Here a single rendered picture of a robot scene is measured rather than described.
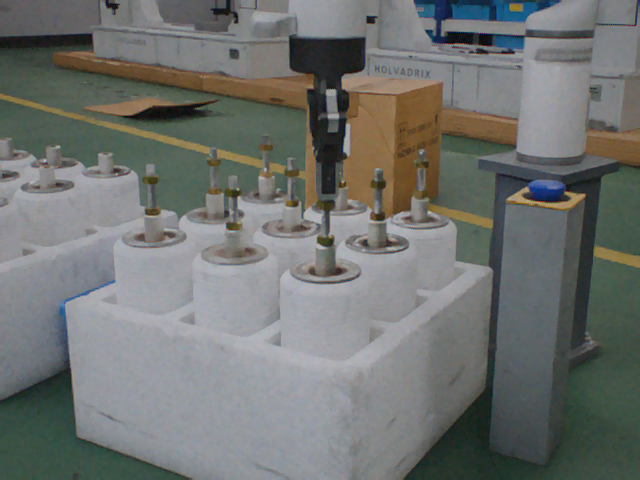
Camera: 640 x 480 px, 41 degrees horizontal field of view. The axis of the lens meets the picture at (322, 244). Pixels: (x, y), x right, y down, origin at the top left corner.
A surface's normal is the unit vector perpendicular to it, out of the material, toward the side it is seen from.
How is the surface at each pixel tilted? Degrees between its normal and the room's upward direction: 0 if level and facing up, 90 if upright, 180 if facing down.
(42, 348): 90
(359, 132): 90
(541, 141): 90
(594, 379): 0
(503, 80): 90
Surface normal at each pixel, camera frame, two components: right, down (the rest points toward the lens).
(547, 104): -0.42, 0.26
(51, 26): 0.66, 0.22
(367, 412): 0.86, 0.15
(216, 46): -0.75, 0.19
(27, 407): 0.00, -0.96
